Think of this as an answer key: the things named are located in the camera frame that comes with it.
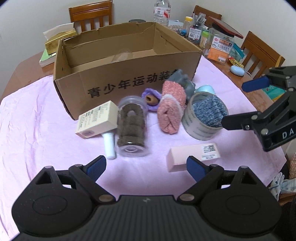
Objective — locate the teal packet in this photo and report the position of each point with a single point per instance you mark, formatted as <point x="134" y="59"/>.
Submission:
<point x="236" y="52"/>

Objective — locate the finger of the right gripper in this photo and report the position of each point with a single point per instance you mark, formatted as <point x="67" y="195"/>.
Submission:
<point x="243" y="121"/>
<point x="256" y="84"/>

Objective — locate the wooden chair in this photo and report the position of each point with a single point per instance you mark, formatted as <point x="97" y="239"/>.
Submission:
<point x="259" y="56"/>
<point x="198" y="9"/>
<point x="89" y="13"/>

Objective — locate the ink bottle with label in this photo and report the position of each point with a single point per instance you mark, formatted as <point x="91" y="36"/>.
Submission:
<point x="196" y="30"/>

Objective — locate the pink rectangular box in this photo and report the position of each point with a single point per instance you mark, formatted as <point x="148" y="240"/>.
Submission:
<point x="177" y="156"/>

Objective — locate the blue sock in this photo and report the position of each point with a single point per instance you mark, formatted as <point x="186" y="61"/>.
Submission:
<point x="210" y="111"/>

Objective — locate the yellow cap bottle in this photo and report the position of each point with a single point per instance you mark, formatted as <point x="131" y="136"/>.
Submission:
<point x="187" y="25"/>

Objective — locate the green cap toothpick jar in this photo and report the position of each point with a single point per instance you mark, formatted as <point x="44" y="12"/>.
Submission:
<point x="204" y="38"/>

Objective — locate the large jar orange label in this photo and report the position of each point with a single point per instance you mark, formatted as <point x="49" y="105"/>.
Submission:
<point x="219" y="46"/>

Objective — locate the grey dog squeeze toy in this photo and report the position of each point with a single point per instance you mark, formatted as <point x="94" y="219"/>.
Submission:
<point x="182" y="79"/>

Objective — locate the white tube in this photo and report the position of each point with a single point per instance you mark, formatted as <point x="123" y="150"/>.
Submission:
<point x="108" y="139"/>

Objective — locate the red notebook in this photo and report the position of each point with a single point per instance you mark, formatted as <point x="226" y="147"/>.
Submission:
<point x="226" y="29"/>

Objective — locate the wooden chair far middle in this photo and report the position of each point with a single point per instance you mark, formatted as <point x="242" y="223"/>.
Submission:
<point x="198" y="9"/>

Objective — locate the clear water bottle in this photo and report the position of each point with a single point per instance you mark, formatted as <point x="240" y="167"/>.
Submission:
<point x="162" y="10"/>

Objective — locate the light blue round gadget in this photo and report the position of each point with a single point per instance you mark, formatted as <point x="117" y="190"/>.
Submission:
<point x="206" y="88"/>

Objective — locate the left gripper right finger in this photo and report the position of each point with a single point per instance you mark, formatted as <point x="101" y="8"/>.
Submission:
<point x="208" y="178"/>

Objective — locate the gold tissue box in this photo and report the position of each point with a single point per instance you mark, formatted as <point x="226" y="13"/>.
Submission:
<point x="55" y="34"/>

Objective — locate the cream product box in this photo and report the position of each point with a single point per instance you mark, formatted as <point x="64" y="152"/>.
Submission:
<point x="98" y="120"/>

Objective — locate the large cardboard box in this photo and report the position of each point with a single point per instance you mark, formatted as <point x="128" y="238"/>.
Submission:
<point x="115" y="61"/>

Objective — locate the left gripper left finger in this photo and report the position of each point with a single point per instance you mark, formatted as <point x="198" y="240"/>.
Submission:
<point x="85" y="176"/>

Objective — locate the white blue cloth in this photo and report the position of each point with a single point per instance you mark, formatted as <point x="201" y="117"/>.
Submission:
<point x="281" y="185"/>

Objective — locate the green wipes pack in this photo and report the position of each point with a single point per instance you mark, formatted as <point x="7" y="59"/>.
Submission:
<point x="274" y="93"/>

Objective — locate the pink sock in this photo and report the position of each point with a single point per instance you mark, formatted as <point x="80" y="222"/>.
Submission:
<point x="171" y="107"/>

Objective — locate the pink table cloth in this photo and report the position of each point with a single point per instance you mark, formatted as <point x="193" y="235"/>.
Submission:
<point x="36" y="131"/>

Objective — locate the jar of brown scrunchies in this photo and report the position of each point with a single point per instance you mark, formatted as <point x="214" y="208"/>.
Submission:
<point x="131" y="137"/>

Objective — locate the gold chain ornament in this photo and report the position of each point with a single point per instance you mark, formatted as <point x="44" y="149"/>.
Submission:
<point x="234" y="62"/>

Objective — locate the purple crochet flower keychain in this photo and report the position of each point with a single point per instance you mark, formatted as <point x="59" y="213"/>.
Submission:
<point x="152" y="98"/>

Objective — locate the wooden chair far left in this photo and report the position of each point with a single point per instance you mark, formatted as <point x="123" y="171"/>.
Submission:
<point x="89" y="13"/>

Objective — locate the green white book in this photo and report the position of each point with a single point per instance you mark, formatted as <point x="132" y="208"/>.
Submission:
<point x="47" y="59"/>

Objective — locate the light blue egg device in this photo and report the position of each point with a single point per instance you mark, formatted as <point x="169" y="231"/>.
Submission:
<point x="237" y="70"/>

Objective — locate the wooden chair right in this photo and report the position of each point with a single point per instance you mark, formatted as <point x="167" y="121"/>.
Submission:
<point x="259" y="56"/>

